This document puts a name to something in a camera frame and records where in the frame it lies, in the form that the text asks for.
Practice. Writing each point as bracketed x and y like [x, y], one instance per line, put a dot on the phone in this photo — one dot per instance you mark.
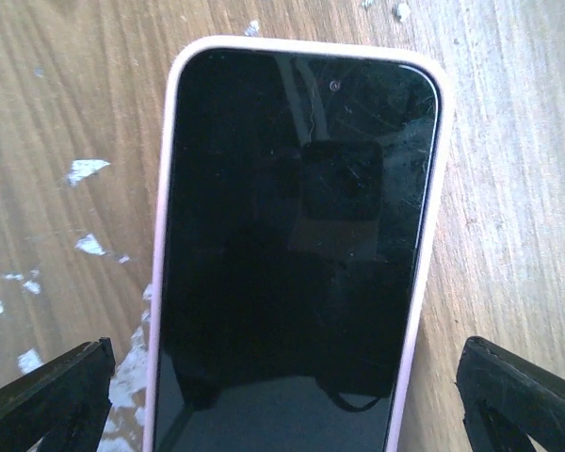
[298, 193]

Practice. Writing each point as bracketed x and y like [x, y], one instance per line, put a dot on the white debris pile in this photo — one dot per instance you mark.
[75, 265]

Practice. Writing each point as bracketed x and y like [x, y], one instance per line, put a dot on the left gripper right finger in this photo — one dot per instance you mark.
[509, 403]

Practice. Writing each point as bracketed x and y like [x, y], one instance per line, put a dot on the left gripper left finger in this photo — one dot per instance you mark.
[62, 405]

